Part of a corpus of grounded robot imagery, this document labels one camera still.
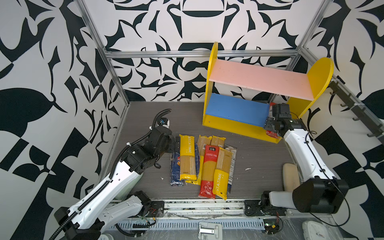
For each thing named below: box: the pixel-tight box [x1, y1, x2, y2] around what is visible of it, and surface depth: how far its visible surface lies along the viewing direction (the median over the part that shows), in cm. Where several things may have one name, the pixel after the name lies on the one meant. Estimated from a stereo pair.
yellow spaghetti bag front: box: [213, 147, 233, 201], surface depth 82 cm
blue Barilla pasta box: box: [170, 143, 200, 187], surface depth 81 cm
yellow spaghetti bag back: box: [210, 135, 227, 148], surface depth 98 cm
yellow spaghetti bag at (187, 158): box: [179, 134, 197, 181], surface depth 81 cm
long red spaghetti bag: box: [198, 144, 220, 199], surface depth 84 cm
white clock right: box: [302, 220, 330, 240], surface depth 67 cm
